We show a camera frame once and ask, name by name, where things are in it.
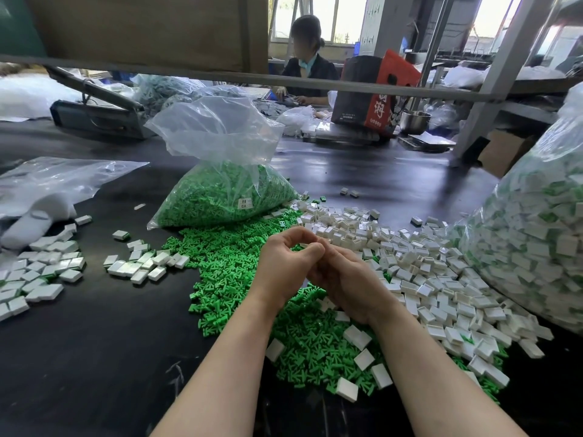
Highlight person's right hand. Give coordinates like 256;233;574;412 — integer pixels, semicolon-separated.
310;239;404;326

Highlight black table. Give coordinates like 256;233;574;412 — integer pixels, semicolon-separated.
0;86;583;437

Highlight cardboard box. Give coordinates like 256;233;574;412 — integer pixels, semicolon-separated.
479;130;540;179

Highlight metal bowl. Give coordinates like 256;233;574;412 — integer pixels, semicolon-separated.
401;110;433;135

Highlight person's left hand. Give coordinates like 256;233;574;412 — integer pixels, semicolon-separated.
248;225;327;310

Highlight bag of green clips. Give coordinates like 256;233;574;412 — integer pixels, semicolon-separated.
146;95;300;229

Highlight pile of white plastic caps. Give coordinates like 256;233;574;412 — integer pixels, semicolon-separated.
266;192;555;403

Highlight person's right forearm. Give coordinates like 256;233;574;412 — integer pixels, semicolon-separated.
369;303;528;437

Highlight grey metal shelf frame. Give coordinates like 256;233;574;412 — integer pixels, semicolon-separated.
0;0;583;162

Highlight large bag of white caps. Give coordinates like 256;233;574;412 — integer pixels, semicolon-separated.
460;81;583;335

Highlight black and red box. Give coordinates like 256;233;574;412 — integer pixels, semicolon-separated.
332;50;424;135

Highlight white paper sheets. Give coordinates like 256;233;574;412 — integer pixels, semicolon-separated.
399;130;457;153

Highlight white plastic sheet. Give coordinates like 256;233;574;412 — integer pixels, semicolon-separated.
0;73;83;122

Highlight white bags on shelf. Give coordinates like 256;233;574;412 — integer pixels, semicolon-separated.
445;66;566;90

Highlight person's left forearm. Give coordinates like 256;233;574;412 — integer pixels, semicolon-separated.
150;297;280;437

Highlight pile of assembled white pieces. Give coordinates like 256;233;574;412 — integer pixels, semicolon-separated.
0;214;94;322

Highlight clear bag of pale parts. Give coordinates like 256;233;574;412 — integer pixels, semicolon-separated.
132;73;274;117

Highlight pile of green parts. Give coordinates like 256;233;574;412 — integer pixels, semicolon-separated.
162;207;506;401

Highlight crumpled white plastic bag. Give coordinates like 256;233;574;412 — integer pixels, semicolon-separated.
278;105;322;137

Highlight brown board panel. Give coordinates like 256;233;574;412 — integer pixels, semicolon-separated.
0;0;271;73

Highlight empty clear plastic bag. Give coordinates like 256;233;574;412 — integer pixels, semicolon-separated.
0;157;149;253

